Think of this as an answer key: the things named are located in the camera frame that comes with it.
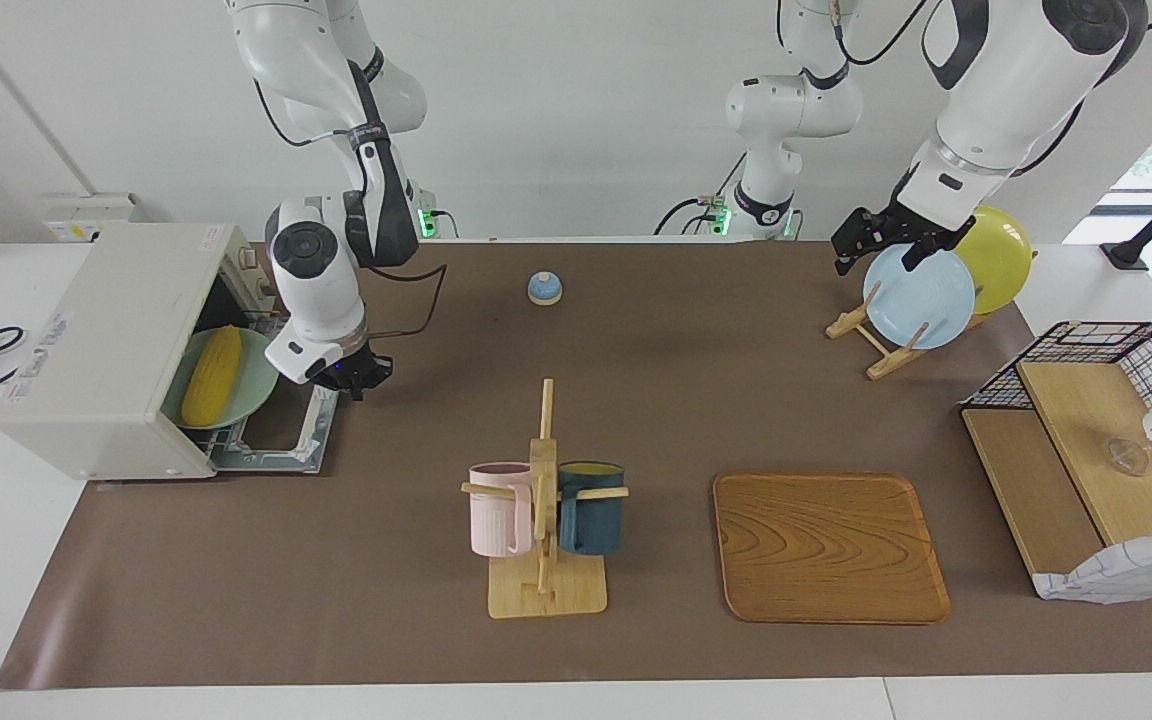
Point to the beige toaster oven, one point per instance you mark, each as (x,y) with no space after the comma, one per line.
(96,340)

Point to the yellow corn cob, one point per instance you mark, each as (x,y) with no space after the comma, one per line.
(211,378)

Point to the glass oven door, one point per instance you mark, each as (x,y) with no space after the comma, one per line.
(266,461)

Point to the brown table mat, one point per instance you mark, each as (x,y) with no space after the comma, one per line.
(336,600)

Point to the small blue round lid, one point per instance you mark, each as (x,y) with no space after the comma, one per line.
(544,290)

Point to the yellow plate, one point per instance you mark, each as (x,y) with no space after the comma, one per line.
(1001,255)

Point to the pink mug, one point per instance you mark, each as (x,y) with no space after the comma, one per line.
(498,515)

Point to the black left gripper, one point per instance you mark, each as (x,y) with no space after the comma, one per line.
(921,222)

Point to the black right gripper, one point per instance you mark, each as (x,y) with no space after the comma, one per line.
(356,370)

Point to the wooden mug tree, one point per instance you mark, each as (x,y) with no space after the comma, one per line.
(546,590)

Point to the brown wooden tray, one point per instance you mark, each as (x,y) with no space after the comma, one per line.
(826,550)

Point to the pale green plate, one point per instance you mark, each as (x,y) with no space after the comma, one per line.
(254,385)

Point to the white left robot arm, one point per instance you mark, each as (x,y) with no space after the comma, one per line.
(1006,100)

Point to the wooden plate rack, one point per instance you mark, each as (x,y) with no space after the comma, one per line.
(881,362)

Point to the small clear glass piece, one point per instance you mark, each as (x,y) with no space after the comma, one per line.
(1126,457)

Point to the white checked cloth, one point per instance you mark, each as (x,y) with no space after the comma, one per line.
(1116,575)

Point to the dark blue mug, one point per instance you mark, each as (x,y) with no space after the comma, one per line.
(591,515)

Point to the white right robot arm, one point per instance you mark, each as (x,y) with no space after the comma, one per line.
(311,290)

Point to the light blue plate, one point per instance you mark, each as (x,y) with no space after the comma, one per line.
(926,300)

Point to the white wall socket box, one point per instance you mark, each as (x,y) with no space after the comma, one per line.
(86,215)

